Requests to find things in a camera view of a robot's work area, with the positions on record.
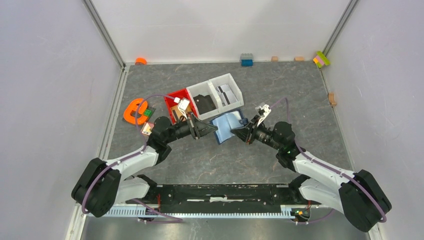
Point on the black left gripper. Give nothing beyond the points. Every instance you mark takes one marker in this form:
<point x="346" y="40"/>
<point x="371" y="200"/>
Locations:
<point x="197" y="129"/>

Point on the white bin with wallets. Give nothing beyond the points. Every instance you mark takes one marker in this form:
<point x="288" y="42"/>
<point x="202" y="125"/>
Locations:
<point x="206" y="88"/>

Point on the black wallets in bin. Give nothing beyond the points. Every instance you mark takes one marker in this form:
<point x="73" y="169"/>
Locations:
<point x="204" y="103"/>

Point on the orange letter-shaped toy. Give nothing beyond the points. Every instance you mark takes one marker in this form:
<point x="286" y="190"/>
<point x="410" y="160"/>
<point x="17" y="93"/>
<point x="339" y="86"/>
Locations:
<point x="134" y="111"/>

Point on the blue grey toy brick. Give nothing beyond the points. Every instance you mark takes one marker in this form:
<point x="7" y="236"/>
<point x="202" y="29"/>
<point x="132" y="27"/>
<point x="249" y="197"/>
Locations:
<point x="246" y="59"/>

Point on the white bin with cards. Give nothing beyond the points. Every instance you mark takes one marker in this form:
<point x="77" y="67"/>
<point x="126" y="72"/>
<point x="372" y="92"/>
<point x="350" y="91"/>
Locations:
<point x="228" y="79"/>

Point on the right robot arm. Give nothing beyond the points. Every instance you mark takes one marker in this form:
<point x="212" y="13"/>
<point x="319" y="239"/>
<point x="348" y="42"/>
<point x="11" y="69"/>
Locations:
<point x="357" y="195"/>

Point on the multicolour brick stack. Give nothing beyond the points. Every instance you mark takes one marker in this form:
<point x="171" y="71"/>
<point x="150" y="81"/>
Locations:
<point x="321" y="60"/>

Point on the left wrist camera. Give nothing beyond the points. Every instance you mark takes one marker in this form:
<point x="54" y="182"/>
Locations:
<point x="182" y="104"/>

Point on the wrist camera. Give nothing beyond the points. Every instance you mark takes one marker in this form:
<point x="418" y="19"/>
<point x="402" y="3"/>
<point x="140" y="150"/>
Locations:
<point x="263" y="110"/>
<point x="182" y="104"/>

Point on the green toy block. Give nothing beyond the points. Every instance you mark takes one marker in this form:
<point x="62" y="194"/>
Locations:
<point x="149" y="112"/>

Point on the orange round toy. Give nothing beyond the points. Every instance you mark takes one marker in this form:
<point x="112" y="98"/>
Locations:
<point x="140" y="61"/>

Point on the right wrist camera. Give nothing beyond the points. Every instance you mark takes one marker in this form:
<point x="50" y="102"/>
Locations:
<point x="263" y="110"/>

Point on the curved wooden block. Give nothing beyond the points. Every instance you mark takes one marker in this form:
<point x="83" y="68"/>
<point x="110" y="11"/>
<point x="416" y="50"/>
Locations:
<point x="331" y="99"/>

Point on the blue card holder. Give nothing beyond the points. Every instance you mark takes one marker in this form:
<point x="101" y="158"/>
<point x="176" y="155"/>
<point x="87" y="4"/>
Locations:
<point x="226" y="122"/>

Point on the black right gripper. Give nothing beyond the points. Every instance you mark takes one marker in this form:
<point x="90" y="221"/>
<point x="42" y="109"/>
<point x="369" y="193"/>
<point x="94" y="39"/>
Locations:
<point x="247" y="134"/>

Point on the white cards in bin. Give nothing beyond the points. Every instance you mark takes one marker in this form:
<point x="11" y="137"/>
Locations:
<point x="226" y="94"/>

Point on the pink white small box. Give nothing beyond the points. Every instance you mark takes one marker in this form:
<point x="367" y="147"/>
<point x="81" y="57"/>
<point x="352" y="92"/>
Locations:
<point x="146" y="129"/>

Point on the red bin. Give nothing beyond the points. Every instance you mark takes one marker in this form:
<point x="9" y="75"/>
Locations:
<point x="172" y="106"/>

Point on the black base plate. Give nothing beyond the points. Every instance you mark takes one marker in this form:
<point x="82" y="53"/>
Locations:
<point x="274" y="194"/>

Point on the tan object in red bin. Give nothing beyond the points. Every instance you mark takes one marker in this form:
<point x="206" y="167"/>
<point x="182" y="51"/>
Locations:
<point x="179" y="116"/>

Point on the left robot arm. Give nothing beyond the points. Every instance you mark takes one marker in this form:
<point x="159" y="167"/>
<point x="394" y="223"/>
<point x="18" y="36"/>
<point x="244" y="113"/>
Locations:
<point x="105" y="183"/>

